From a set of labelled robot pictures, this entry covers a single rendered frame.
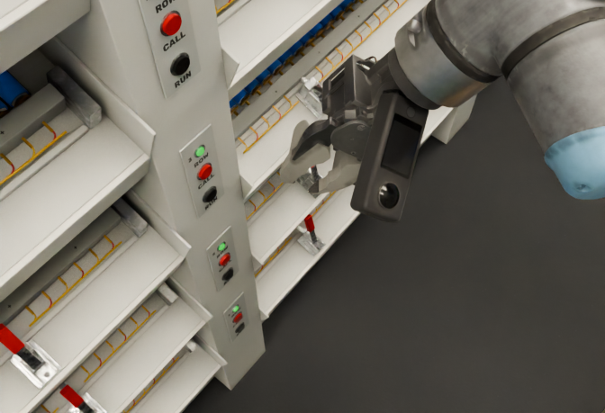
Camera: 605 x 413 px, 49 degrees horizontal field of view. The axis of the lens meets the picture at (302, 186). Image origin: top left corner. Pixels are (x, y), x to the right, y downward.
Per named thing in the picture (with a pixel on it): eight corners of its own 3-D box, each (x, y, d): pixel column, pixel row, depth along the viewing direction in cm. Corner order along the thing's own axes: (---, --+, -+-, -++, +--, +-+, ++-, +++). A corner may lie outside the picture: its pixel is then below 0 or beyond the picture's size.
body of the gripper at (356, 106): (371, 112, 74) (449, 48, 66) (375, 175, 69) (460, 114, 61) (316, 85, 71) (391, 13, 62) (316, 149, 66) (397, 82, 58)
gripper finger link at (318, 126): (313, 159, 72) (374, 122, 67) (313, 173, 71) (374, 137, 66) (281, 141, 69) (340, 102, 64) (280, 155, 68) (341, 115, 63)
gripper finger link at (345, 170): (331, 165, 80) (372, 121, 73) (332, 207, 77) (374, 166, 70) (308, 157, 79) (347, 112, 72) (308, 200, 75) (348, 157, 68)
